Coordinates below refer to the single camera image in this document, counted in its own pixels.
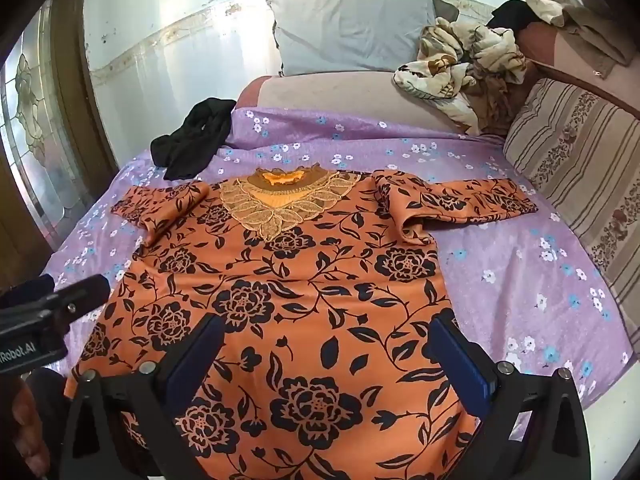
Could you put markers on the purple floral bedsheet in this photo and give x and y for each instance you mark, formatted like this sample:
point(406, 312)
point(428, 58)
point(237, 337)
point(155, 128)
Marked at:
point(500, 285)

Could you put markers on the olive garment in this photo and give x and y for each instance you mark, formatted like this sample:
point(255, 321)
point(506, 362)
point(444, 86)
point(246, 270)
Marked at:
point(600, 35)

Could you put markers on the striped beige bolster pillow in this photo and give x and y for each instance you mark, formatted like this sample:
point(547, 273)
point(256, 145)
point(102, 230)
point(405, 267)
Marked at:
point(575, 160)

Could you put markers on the black cloth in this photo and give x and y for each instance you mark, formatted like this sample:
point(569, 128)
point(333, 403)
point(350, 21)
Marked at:
point(195, 135)

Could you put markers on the crumpled cream floral cloth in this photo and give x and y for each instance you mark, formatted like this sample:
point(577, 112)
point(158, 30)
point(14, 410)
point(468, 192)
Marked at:
point(440, 70)

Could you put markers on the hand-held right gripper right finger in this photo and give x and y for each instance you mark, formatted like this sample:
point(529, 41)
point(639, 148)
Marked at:
point(462, 365)

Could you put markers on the grey pillow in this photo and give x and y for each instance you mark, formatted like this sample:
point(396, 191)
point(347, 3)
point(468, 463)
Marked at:
point(350, 30)

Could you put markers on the person's left hand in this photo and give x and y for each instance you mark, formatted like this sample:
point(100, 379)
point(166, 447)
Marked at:
point(27, 425)

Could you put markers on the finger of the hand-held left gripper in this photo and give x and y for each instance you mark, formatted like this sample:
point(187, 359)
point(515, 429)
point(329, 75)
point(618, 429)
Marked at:
point(27, 287)
point(80, 294)

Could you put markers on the orange black floral blouse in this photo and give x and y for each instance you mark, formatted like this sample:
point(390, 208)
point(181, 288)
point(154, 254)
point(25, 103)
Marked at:
point(310, 270)

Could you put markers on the brown pink cushion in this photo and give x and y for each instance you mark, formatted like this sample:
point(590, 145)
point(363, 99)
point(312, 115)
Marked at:
point(560, 55)

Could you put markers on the wooden stained glass door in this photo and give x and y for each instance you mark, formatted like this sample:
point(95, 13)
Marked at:
point(30, 110)

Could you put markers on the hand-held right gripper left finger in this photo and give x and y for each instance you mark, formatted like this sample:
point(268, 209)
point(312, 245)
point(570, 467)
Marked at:
point(192, 365)

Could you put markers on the black garment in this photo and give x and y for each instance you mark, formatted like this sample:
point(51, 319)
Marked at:
point(515, 12)

